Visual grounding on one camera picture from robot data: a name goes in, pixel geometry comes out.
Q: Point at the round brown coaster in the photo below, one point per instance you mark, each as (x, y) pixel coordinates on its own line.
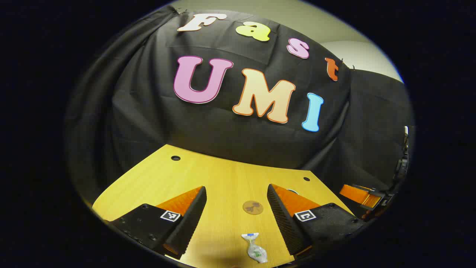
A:
(253, 207)

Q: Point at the white toothpaste tube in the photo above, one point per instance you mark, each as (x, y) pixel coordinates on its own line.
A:
(256, 251)

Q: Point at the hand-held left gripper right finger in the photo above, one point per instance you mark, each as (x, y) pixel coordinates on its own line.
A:
(280, 219)

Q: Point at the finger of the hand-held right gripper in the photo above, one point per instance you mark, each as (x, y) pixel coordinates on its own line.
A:
(353, 192)

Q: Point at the black backdrop cloth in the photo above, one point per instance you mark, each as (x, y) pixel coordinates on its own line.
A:
(223, 130)

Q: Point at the wooden desktop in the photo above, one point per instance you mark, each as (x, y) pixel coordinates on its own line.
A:
(230, 186)

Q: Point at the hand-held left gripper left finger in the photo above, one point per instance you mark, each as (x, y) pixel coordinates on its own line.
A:
(193, 216)

